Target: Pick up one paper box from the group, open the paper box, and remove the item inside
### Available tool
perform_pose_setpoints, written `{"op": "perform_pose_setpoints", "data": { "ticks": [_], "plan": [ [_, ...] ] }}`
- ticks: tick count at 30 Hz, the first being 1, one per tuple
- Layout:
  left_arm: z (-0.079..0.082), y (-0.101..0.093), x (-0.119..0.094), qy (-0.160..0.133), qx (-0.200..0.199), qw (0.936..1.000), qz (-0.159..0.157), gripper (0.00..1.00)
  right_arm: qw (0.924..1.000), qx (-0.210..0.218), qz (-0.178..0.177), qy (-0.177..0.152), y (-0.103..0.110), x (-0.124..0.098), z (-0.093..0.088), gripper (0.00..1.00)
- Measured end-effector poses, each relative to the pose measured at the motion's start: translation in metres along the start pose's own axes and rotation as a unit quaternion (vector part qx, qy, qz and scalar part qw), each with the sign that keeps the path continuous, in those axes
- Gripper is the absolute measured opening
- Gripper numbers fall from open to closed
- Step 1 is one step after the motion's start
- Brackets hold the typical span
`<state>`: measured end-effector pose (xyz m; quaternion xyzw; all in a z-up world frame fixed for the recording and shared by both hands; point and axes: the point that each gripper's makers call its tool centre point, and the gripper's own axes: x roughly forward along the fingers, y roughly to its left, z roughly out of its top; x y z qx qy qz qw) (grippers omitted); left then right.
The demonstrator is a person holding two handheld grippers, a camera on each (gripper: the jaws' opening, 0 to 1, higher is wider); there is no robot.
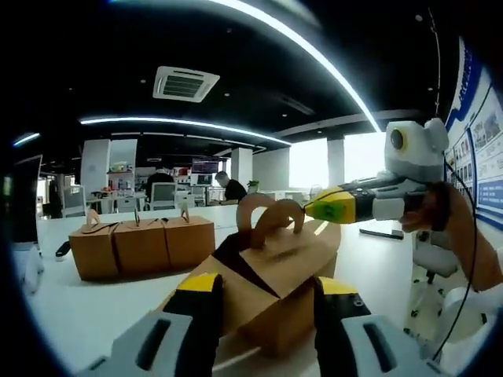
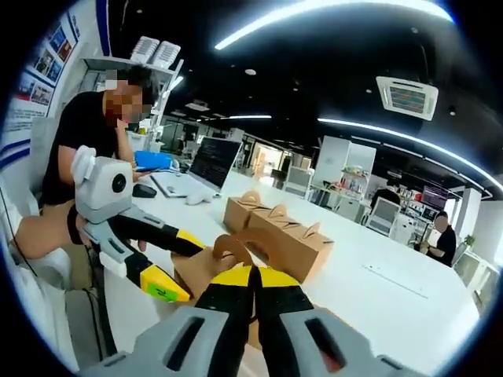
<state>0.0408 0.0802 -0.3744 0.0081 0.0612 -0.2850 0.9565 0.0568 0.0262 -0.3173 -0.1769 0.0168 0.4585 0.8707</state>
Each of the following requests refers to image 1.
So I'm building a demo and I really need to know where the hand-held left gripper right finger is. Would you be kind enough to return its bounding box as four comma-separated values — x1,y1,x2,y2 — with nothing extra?
313,276,439,377

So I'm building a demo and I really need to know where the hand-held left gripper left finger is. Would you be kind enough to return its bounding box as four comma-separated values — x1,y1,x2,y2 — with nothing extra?
76,272,224,377

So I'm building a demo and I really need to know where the person's right hand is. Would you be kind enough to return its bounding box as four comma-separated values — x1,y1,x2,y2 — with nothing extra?
400,183,453,233

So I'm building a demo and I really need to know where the black smartphone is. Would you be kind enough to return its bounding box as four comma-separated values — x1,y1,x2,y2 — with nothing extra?
359,227,405,240

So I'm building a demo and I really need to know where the white plastic armchair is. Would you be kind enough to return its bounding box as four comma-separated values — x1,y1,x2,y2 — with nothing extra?
443,286,498,342

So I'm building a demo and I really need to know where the white mesh office chair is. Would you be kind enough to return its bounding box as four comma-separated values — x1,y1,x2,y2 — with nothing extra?
149,182,178,211

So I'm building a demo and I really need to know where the long curved ceiling light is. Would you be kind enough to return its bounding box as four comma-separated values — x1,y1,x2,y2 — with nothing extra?
207,0,382,134

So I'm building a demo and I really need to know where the computer monitor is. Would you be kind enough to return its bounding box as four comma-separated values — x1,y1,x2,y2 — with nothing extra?
191,156,221,174

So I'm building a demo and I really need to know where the shelf with colourful items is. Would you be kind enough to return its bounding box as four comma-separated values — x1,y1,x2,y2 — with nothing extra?
106,160,134,193

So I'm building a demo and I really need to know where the grey mesh chair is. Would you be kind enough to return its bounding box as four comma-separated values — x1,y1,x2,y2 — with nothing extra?
61,184,86,217

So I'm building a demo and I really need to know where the white laptop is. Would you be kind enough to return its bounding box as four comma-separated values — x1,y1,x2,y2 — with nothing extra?
7,154,43,252

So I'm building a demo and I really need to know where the ceiling air conditioner unit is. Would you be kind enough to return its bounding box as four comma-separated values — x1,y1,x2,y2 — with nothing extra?
152,65,221,104

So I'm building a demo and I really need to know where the short ceiling light strip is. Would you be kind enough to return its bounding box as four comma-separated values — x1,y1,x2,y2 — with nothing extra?
13,132,41,147

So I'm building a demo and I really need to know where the black wrist strap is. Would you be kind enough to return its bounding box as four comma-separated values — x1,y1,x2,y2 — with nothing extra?
430,183,450,232

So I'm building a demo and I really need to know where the wall poster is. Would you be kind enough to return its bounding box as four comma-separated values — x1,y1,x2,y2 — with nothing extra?
446,35,503,232

